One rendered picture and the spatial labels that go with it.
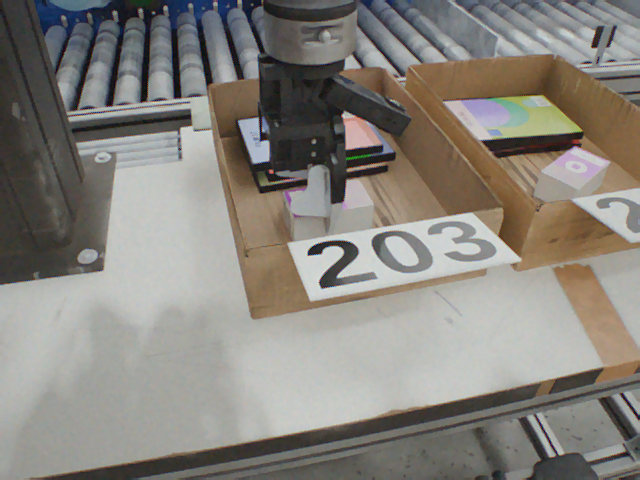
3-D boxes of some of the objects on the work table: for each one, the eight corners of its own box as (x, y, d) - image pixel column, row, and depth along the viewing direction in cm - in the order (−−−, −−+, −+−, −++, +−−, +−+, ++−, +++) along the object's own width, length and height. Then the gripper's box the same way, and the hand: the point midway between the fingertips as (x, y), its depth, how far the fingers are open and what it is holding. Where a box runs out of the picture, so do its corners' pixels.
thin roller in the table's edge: (6, 168, 84) (1, 158, 82) (179, 147, 88) (177, 136, 87) (3, 175, 82) (-1, 164, 81) (179, 153, 87) (178, 142, 85)
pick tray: (515, 273, 63) (538, 206, 56) (398, 120, 91) (404, 64, 84) (698, 236, 68) (735, 174, 61) (542, 104, 96) (556, 52, 90)
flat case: (383, 153, 77) (384, 144, 76) (252, 174, 73) (251, 164, 72) (351, 110, 87) (352, 102, 86) (235, 126, 83) (234, 117, 82)
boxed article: (532, 198, 73) (540, 171, 70) (565, 172, 78) (575, 145, 75) (567, 216, 70) (578, 189, 67) (600, 188, 75) (610, 161, 72)
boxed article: (371, 232, 68) (374, 203, 65) (294, 247, 66) (293, 218, 63) (356, 207, 72) (358, 178, 69) (283, 220, 70) (282, 191, 67)
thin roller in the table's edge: (-1, 186, 80) (-6, 175, 79) (180, 163, 84) (178, 152, 83) (-4, 193, 78) (-9, 183, 77) (180, 170, 83) (178, 159, 82)
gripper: (248, 35, 57) (259, 194, 71) (275, 85, 48) (282, 259, 61) (324, 28, 59) (321, 183, 73) (366, 74, 49) (353, 245, 63)
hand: (325, 206), depth 67 cm, fingers open, 6 cm apart
